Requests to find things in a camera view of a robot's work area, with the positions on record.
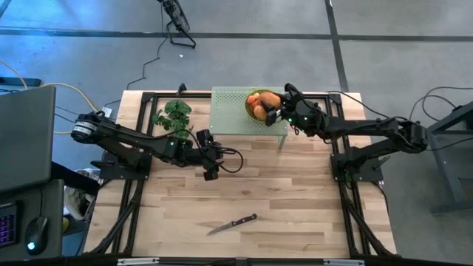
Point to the backlit keyboard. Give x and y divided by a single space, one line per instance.
7 225

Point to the green potted plant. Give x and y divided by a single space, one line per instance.
177 111

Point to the yellow-green ball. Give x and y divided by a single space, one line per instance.
65 224

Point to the white plastic bag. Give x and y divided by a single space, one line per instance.
79 192

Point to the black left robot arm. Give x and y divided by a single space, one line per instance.
140 142

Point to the black metal table frame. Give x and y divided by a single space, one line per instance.
199 95

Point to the black floor fan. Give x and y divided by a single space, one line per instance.
179 18

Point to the black clamp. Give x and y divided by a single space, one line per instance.
290 86
181 88

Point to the green colander bowl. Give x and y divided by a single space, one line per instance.
248 111

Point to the white power adapter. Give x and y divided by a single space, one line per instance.
106 111

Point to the grey desk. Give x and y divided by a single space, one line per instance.
55 207

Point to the silver bracket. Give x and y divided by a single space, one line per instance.
136 261
343 262

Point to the black metal stand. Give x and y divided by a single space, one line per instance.
447 155

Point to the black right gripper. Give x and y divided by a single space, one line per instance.
303 114

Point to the pale green perforated shelf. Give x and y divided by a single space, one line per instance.
229 111

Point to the orange oblong fruit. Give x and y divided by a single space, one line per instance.
269 99
259 112

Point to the black flat bar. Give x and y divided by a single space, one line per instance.
18 81

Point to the small red-orange pear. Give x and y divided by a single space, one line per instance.
252 98

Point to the black computer mouse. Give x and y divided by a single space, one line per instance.
36 234

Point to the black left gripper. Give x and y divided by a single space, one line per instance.
207 155

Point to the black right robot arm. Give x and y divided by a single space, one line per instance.
369 125

